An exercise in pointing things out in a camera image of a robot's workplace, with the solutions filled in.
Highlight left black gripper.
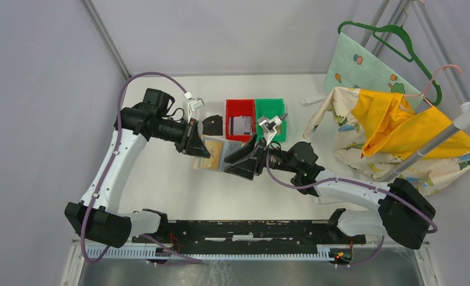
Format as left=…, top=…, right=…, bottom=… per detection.
left=151, top=116, right=210, bottom=158

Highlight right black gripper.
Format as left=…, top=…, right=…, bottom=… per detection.
left=224, top=133, right=300, bottom=181

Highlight beige card holder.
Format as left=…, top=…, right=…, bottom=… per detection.
left=192, top=137, right=243, bottom=172

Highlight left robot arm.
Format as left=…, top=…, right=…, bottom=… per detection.
left=64, top=88, right=210, bottom=248

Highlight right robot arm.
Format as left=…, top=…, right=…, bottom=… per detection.
left=224, top=136, right=438, bottom=250

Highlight black cards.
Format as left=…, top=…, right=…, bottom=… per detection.
left=202, top=114, right=224, bottom=136

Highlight white cards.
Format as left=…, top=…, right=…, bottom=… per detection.
left=228, top=116, right=253, bottom=136

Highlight white plastic bin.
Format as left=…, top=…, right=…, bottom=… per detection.
left=196, top=101, right=226, bottom=140

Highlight red plastic bin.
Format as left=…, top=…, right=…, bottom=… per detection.
left=225, top=99, right=256, bottom=142

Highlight green plastic bin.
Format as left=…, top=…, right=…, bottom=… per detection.
left=255, top=98, right=287, bottom=142

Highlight clear plastic box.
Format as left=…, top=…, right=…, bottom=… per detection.
left=300, top=94, right=326, bottom=107

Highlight dinosaur print cloth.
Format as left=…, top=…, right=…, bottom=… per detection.
left=303, top=87, right=470, bottom=195

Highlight green patterned cloth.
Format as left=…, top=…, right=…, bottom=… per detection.
left=323, top=33, right=422, bottom=108

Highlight yellow cloth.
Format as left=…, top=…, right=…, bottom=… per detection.
left=351, top=89, right=452, bottom=159

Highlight pink clothes hanger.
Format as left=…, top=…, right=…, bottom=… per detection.
left=405, top=64, right=463, bottom=109

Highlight green clothes hanger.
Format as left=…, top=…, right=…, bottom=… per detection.
left=337, top=21, right=443, bottom=106

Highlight metal rack pole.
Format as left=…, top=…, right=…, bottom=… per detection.
left=378, top=102, right=470, bottom=182

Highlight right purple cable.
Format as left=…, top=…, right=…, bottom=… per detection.
left=265, top=114, right=439, bottom=269

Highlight purple cable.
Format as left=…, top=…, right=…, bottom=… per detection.
left=265, top=114, right=439, bottom=269
left=80, top=71, right=205, bottom=266

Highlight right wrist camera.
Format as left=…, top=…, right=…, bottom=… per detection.
left=257, top=113, right=288, bottom=147

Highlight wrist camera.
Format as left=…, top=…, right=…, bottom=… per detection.
left=257, top=113, right=288, bottom=147
left=183, top=92, right=205, bottom=123

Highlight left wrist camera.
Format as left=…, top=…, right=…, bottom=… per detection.
left=183, top=92, right=205, bottom=123

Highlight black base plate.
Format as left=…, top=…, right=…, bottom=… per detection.
left=152, top=220, right=366, bottom=255

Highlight white cable tray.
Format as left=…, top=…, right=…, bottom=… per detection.
left=85, top=245, right=332, bottom=262

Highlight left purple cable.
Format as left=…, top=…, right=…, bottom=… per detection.
left=80, top=71, right=205, bottom=266

